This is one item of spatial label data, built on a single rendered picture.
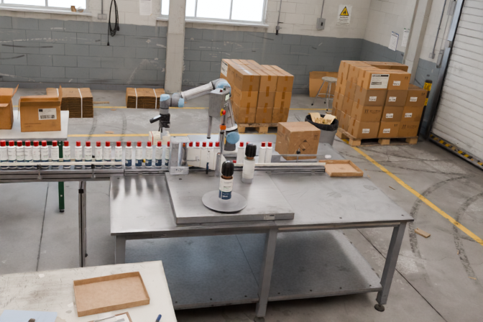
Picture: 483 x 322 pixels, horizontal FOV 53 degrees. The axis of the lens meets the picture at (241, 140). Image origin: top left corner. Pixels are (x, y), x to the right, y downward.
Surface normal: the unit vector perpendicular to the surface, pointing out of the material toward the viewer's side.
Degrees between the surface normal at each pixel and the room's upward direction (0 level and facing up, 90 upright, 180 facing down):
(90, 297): 0
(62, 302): 0
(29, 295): 0
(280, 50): 90
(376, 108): 87
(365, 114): 90
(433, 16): 90
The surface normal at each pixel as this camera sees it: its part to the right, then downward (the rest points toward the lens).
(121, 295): 0.11, -0.93
